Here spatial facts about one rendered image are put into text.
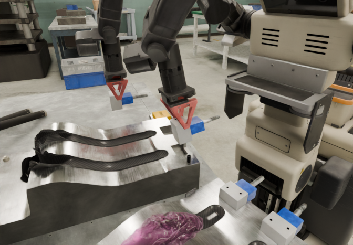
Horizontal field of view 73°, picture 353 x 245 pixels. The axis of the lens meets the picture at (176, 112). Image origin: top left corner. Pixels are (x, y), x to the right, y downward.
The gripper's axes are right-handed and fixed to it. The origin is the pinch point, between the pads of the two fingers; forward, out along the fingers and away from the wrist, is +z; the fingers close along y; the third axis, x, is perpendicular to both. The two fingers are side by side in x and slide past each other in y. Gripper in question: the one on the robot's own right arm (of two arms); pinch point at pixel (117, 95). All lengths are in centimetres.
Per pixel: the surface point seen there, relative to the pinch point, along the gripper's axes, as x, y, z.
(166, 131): 12.2, 15.7, 8.4
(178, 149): 12.3, 26.5, 8.2
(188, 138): 13.4, 31.7, 1.5
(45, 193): -19.5, 36.7, 3.4
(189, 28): 237, -509, 58
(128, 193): -3.6, 36.4, 9.6
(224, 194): 16.0, 45.9, 8.0
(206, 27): 292, -521, 62
